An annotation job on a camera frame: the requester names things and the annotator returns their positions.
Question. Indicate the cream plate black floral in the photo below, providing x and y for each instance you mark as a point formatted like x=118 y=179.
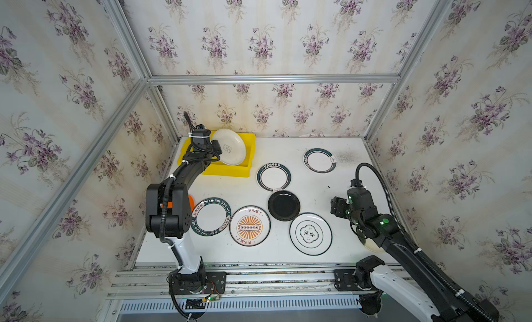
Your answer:
x=368 y=243

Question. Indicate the aluminium frame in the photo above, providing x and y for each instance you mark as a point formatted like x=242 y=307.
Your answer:
x=33 y=241

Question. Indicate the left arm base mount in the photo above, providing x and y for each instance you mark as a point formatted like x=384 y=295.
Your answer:
x=199 y=283

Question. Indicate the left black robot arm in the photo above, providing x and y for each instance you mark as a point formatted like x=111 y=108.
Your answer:
x=168 y=213

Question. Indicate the green red ringed plate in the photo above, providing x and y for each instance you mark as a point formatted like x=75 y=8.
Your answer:
x=273 y=177

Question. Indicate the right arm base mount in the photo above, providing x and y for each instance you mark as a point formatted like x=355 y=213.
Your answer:
x=359 y=278

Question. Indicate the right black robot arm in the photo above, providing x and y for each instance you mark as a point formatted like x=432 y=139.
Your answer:
x=434 y=296

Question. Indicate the yellow plastic bin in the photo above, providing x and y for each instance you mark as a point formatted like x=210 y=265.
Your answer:
x=241 y=166

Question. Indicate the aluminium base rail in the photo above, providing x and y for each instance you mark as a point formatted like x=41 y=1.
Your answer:
x=240 y=280

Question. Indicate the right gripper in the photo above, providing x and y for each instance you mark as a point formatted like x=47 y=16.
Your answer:
x=343 y=206

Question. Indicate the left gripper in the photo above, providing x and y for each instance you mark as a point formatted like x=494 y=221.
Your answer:
x=206 y=143

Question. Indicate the small green ringed plate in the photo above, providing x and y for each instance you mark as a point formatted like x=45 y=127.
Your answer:
x=319 y=160

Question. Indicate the white plate black quatrefoil outline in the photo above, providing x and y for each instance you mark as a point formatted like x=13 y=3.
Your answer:
x=311 y=234

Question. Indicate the plain cream plate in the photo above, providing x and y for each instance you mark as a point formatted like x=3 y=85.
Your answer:
x=233 y=147

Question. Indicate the orange sunburst pattern plate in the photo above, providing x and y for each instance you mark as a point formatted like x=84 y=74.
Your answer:
x=250 y=226

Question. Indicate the large green rimmed plate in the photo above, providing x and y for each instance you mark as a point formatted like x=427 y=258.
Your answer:
x=211 y=217

